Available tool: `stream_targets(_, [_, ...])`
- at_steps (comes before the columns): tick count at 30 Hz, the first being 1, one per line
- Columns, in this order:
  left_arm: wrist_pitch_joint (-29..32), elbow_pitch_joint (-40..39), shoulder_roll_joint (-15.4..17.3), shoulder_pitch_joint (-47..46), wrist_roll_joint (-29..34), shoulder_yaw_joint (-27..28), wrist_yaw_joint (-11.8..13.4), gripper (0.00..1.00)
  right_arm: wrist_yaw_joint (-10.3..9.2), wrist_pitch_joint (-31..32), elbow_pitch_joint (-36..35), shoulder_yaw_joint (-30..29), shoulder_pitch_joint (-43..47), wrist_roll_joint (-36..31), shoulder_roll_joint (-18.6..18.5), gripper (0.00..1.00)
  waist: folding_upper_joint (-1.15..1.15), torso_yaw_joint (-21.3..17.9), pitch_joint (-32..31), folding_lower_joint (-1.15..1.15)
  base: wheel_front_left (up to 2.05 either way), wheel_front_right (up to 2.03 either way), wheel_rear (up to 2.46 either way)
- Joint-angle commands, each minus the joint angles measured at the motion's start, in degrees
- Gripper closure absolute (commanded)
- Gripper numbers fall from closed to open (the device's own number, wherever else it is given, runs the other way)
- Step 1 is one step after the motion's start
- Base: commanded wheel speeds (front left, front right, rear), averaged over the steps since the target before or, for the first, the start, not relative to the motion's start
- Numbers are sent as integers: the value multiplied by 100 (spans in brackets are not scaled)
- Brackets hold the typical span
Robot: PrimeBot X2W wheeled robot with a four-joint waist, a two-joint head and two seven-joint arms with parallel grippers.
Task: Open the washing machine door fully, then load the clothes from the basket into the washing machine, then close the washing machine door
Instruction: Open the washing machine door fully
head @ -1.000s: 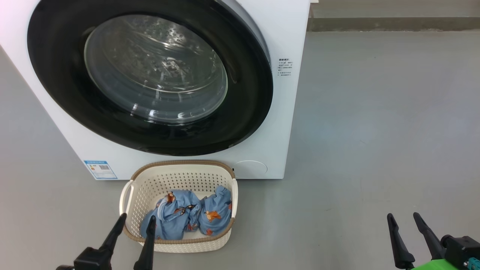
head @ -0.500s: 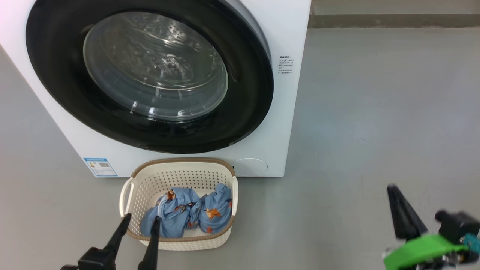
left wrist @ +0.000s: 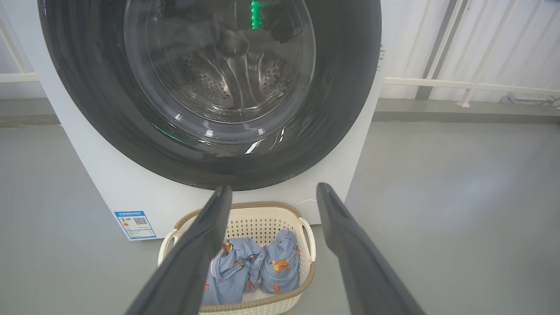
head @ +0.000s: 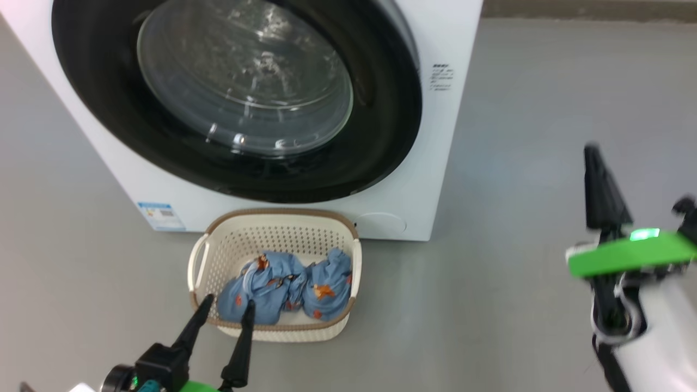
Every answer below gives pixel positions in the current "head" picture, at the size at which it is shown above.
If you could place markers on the round white filter cover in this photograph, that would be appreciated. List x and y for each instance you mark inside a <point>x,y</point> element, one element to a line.
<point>381,224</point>

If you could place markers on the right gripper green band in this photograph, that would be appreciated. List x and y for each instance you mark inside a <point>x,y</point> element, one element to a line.
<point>626,256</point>

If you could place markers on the black round glass washer door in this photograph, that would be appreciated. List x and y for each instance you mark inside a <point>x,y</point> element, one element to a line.
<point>381,136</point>

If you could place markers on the large blue cartoon print garment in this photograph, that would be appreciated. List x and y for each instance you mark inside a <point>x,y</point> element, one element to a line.
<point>267,288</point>

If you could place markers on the white front-load washing machine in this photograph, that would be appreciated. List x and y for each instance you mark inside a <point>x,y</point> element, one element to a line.
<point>435,163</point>

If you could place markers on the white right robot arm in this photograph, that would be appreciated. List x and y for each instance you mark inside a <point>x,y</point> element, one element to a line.
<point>670,337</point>

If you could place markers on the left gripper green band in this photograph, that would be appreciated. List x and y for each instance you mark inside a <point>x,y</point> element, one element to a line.
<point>158,370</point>

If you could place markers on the small blue cartoon print garment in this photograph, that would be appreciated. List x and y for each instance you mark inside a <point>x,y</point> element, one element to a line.
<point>329,288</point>

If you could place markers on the cream perforated laundry basket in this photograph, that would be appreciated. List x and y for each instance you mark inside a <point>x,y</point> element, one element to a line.
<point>283,231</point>

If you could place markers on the blue energy label sticker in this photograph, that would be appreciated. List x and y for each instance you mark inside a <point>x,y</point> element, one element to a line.
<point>161,216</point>

